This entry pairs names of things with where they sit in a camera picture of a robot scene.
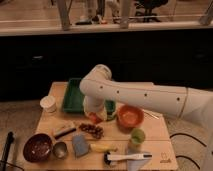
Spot black cable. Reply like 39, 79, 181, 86
169, 132, 209, 171

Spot grey cloth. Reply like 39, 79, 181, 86
126, 148, 152, 171

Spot green plastic tray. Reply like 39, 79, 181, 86
61, 78, 117, 115

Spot dark red bowl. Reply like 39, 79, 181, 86
23, 133, 52, 163

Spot bunch of dark grapes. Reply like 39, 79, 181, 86
79, 123, 104, 139

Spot metal spoon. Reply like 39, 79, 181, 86
144, 111, 159, 119

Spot white handled dish brush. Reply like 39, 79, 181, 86
104, 153, 152, 164

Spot orange bowl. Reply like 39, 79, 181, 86
117, 105, 144, 129

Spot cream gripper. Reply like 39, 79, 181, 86
84, 107, 107, 121

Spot black pole stand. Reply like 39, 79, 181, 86
0, 132, 14, 171

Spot white paper cup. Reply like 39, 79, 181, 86
40, 95, 57, 113

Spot blue sponge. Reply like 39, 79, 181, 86
72, 134, 89, 157

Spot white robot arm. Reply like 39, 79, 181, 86
79, 64, 213, 171

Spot yellow banana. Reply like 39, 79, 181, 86
90, 144, 117, 152

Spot black office chair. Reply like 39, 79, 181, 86
134, 0, 168, 23

